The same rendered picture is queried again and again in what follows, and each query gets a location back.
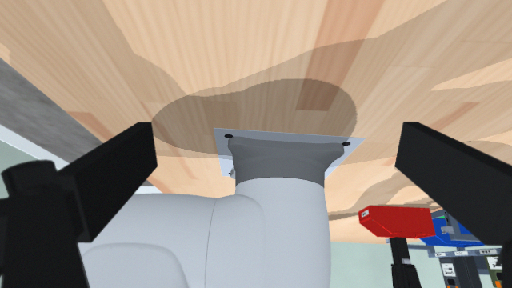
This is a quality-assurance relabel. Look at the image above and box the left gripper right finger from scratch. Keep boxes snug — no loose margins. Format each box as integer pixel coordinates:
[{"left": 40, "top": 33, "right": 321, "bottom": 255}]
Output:
[{"left": 395, "top": 122, "right": 512, "bottom": 288}]

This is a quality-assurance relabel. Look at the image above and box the blue bin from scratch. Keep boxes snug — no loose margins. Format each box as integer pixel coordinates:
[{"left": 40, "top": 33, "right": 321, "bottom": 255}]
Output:
[{"left": 420, "top": 218, "right": 484, "bottom": 247}]

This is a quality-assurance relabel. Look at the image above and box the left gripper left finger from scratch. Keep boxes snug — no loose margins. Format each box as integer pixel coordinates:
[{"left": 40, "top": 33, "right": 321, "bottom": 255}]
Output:
[{"left": 0, "top": 122, "right": 158, "bottom": 288}]

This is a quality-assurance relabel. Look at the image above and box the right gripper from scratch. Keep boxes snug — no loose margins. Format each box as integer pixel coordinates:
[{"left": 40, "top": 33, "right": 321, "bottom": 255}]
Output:
[{"left": 390, "top": 237, "right": 422, "bottom": 288}]

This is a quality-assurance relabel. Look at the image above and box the red bin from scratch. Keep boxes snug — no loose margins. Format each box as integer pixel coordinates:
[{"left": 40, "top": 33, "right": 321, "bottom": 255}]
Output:
[{"left": 358, "top": 206, "right": 436, "bottom": 239}]

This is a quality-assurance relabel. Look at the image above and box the dark grey shelf rack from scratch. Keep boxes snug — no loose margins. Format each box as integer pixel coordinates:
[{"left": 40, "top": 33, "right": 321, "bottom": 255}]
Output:
[{"left": 408, "top": 209, "right": 501, "bottom": 275}]

